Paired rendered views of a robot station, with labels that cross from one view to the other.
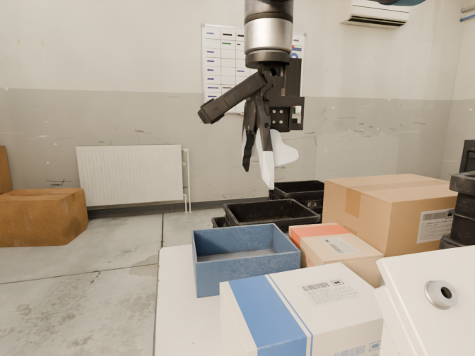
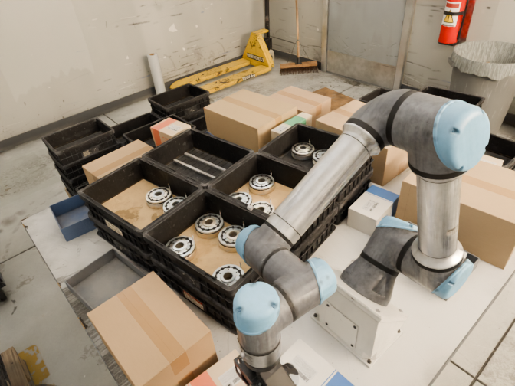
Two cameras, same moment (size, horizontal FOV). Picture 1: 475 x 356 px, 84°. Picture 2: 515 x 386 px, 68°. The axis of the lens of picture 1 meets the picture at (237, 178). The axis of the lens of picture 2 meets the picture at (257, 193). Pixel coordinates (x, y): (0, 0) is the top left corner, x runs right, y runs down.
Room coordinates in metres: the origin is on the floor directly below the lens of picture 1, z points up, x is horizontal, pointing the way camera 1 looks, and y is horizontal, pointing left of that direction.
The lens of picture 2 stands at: (0.58, 0.30, 1.77)
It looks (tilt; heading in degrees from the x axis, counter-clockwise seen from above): 38 degrees down; 246
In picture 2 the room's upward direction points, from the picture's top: 5 degrees counter-clockwise
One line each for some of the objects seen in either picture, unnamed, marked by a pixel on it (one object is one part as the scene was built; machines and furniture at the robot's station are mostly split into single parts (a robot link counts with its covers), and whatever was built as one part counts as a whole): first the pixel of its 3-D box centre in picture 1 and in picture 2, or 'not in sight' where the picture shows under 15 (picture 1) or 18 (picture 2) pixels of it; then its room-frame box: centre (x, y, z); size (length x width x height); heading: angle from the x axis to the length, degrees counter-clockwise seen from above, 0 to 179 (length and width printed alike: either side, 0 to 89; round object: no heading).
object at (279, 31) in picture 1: (267, 44); (259, 345); (0.45, -0.05, 1.13); 0.08 x 0.08 x 0.05
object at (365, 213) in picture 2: not in sight; (373, 209); (-0.29, -0.56, 0.75); 0.20 x 0.12 x 0.09; 22
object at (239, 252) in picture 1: (241, 255); not in sight; (0.51, -0.01, 0.74); 0.20 x 0.15 x 0.07; 102
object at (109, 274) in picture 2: not in sight; (111, 286); (0.72, -0.72, 0.73); 0.27 x 0.20 x 0.05; 113
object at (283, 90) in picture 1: (271, 97); (260, 364); (0.45, -0.05, 1.05); 0.09 x 0.08 x 0.12; 102
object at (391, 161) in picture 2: not in sight; (367, 140); (-0.56, -0.93, 0.80); 0.40 x 0.30 x 0.20; 105
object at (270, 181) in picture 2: not in sight; (261, 181); (0.07, -0.83, 0.86); 0.10 x 0.10 x 0.01
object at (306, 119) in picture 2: not in sight; (292, 128); (-0.27, -1.16, 0.85); 0.24 x 0.06 x 0.06; 19
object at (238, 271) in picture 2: not in sight; (227, 277); (0.38, -0.44, 0.86); 0.10 x 0.10 x 0.01
